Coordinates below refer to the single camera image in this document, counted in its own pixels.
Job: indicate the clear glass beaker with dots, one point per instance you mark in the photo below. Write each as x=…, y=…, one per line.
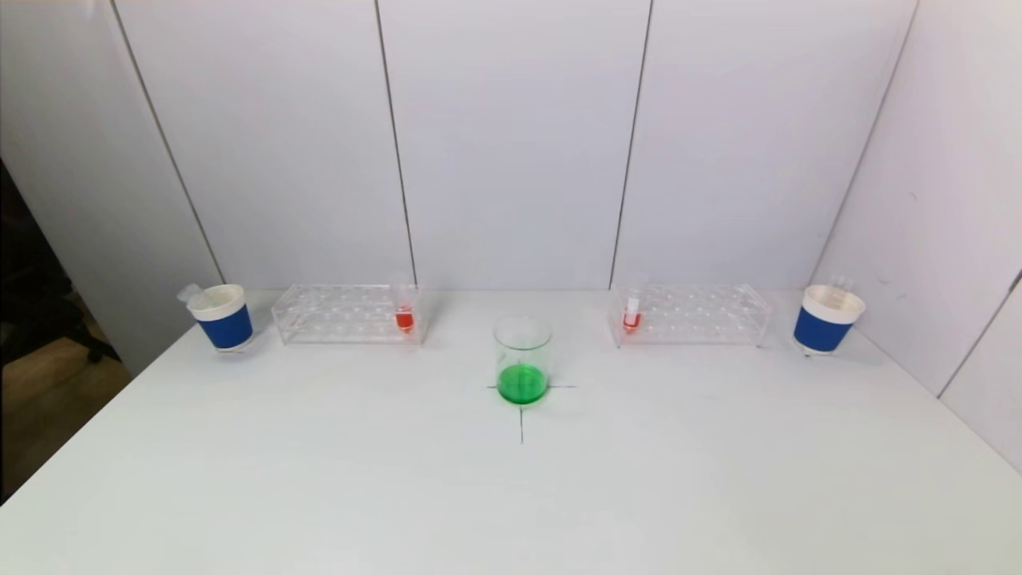
x=523, y=383

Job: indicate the red pigment clear test tube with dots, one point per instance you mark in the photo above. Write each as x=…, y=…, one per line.
x=405, y=319

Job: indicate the clear acrylic test tube rack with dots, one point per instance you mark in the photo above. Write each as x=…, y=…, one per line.
x=343, y=315
x=695, y=313

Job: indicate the red pigment tube white band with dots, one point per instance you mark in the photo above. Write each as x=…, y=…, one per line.
x=631, y=319

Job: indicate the white paper cup blue sleeve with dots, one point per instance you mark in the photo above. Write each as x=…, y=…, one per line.
x=226, y=327
x=822, y=329

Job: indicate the blue pigment clear test tube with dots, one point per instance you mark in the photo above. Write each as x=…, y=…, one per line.
x=190, y=292

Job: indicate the yellow pigment clear test tube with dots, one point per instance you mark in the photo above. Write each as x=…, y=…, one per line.
x=840, y=286

